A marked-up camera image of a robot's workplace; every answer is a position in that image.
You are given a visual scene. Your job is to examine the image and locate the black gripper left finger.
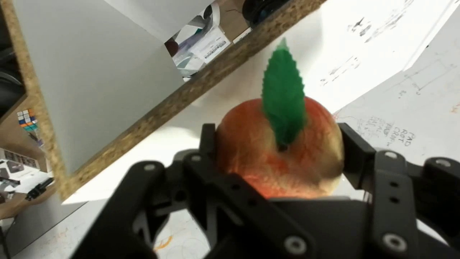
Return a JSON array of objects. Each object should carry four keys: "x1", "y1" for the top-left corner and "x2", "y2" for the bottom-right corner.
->
[{"x1": 70, "y1": 123, "x2": 318, "y2": 259}]

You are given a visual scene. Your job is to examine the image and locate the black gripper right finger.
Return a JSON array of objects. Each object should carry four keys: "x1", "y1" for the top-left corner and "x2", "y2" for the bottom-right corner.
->
[{"x1": 336, "y1": 121, "x2": 460, "y2": 259}]

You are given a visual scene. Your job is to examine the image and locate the red apple plush toy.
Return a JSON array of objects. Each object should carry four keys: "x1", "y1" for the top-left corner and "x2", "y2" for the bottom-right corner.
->
[{"x1": 214, "y1": 38, "x2": 345, "y2": 200}]

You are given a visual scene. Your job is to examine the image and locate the white open shelf unit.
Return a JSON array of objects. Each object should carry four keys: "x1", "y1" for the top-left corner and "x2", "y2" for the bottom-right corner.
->
[{"x1": 0, "y1": 0, "x2": 336, "y2": 259}]

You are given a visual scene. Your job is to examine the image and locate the white printed paper sheets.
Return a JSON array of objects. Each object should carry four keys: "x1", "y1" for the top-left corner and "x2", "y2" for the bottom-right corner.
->
[{"x1": 286, "y1": 0, "x2": 460, "y2": 164}]

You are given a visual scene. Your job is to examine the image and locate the cluttered wooden desk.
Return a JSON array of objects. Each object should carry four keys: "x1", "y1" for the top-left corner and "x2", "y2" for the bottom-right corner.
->
[{"x1": 0, "y1": 95, "x2": 56, "y2": 220}]

